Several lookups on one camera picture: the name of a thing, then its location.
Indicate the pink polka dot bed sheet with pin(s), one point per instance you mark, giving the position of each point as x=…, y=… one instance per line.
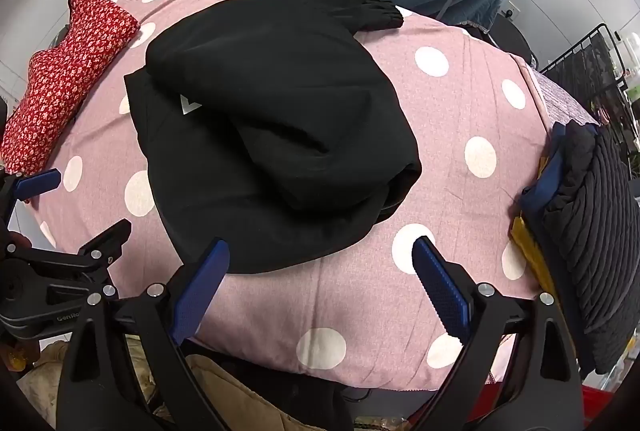
x=450, y=161

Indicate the beige cloth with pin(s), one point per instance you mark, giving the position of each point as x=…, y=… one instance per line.
x=235, y=391

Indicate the green and white bottle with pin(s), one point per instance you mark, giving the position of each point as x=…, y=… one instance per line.
x=634, y=86

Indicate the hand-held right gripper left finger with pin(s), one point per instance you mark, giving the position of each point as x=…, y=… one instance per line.
x=200, y=291

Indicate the lilac patterned cloth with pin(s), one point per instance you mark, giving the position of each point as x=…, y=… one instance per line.
x=555, y=93

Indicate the red plastic container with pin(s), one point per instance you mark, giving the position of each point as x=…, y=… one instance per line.
x=595, y=403

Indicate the red floral cloth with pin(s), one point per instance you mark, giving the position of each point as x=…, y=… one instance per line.
x=65, y=81

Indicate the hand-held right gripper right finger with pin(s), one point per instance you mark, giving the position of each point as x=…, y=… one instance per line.
x=442, y=286

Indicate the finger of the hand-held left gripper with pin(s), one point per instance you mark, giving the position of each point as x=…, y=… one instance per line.
x=37, y=185
x=100, y=243

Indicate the black round stool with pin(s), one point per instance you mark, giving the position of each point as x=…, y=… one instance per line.
x=510, y=38

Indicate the black metal rack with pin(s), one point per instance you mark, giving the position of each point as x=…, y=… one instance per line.
x=595, y=56

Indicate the navy cloth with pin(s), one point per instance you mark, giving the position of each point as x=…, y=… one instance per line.
x=542, y=191

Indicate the black zip jacket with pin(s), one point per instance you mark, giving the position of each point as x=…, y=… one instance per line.
x=275, y=111

